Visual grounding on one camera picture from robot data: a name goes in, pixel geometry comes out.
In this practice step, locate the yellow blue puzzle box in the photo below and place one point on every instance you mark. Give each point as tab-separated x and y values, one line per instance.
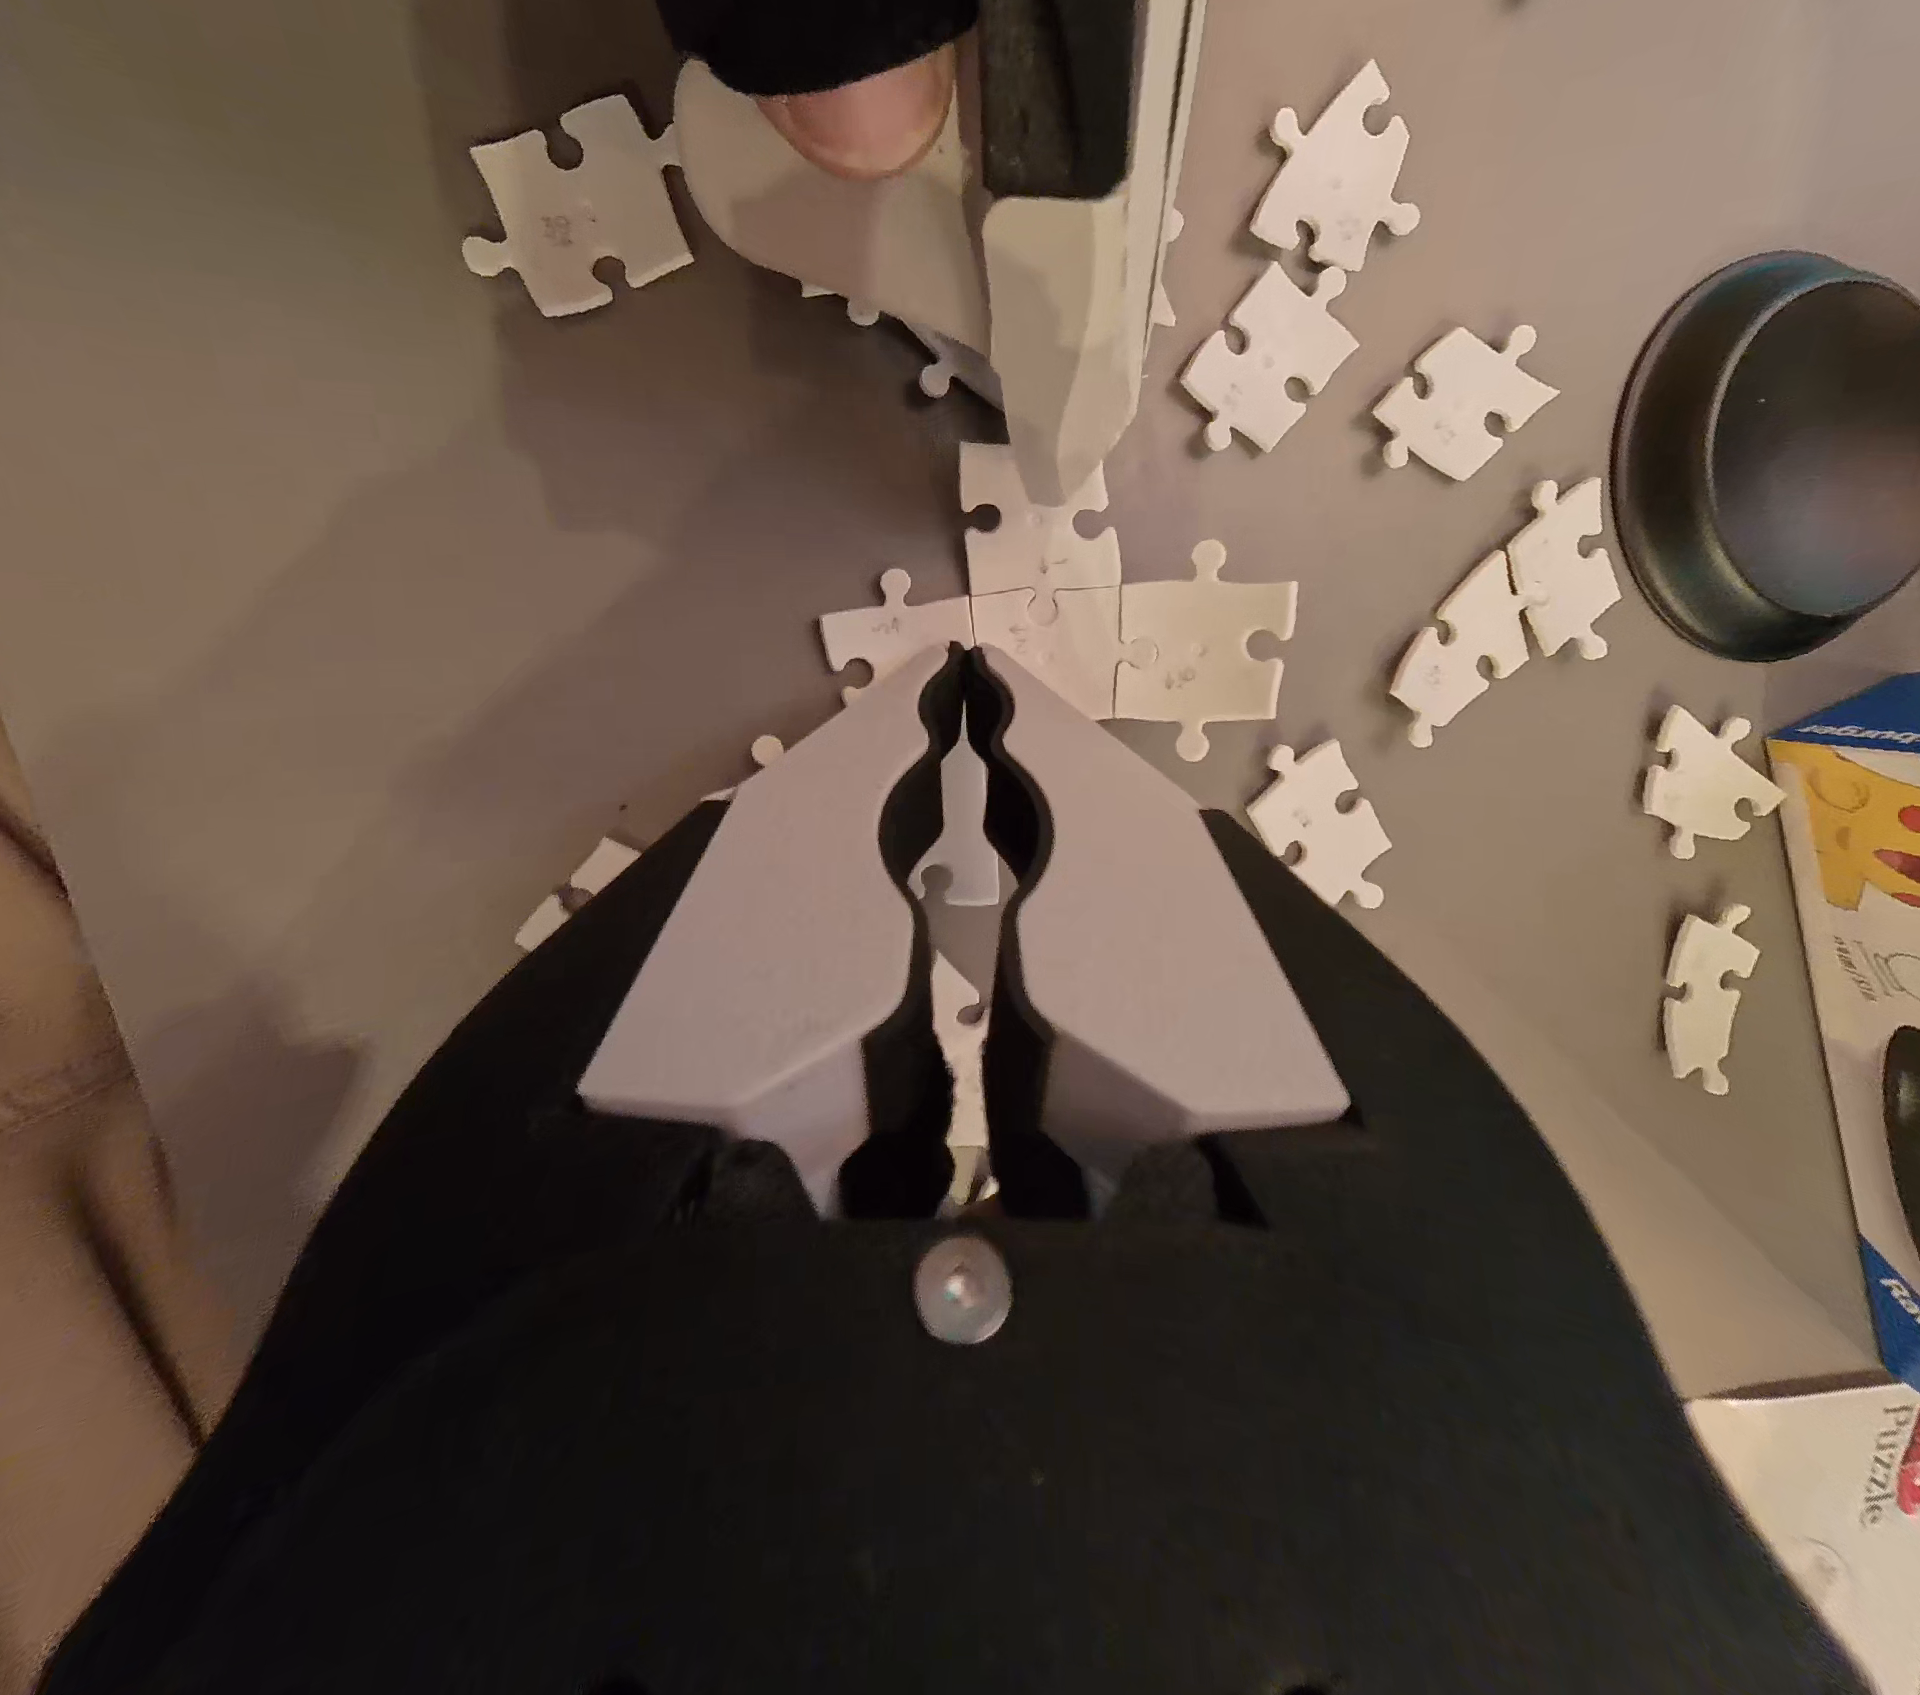
1846	975

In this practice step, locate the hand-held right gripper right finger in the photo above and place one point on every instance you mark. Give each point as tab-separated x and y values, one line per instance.
1155	945

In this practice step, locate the black round stand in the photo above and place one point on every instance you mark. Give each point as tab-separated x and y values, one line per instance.
1785	464

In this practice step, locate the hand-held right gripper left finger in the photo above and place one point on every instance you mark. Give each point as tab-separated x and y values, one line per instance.
751	945

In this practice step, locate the puzzle pieces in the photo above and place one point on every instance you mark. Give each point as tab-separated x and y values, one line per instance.
1319	181

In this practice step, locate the person's beige trousers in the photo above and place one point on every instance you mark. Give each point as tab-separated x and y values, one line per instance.
73	1126

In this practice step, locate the joined white puzzle section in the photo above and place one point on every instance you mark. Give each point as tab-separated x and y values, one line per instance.
1200	651

